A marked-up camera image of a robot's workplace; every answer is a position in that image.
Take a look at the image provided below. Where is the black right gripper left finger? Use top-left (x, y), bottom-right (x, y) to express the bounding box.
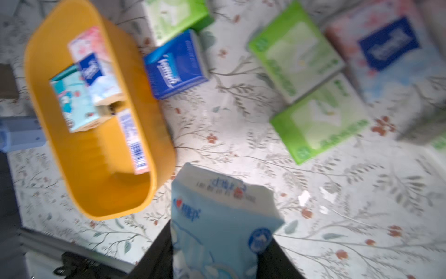
top-left (125, 221), bottom-right (173, 279)

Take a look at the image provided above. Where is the pink floral tissue pack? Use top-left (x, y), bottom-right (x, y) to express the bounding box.
top-left (116, 109), bottom-right (150, 175)

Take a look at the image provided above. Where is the green tissue pack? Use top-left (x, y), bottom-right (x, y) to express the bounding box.
top-left (144, 0), bottom-right (214, 47)
top-left (270, 73), bottom-right (369, 165)
top-left (248, 1), bottom-right (346, 104)

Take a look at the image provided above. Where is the blue desk fan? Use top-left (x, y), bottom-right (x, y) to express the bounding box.
top-left (1, 116), bottom-right (46, 153)

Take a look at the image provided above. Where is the pink blue Tempo tissue pack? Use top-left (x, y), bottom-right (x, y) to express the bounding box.
top-left (68, 26), bottom-right (124, 106)

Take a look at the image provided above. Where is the teal cartoon tissue pack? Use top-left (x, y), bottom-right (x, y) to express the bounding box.
top-left (49, 65), bottom-right (112, 133)

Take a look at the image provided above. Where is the light blue tissue pack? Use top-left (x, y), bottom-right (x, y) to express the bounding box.
top-left (170, 163), bottom-right (284, 279)

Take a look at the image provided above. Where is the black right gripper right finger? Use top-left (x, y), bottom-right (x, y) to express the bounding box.
top-left (256, 238), bottom-right (305, 279)

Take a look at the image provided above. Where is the yellow storage box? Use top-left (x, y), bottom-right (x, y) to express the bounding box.
top-left (24, 1), bottom-right (175, 221)

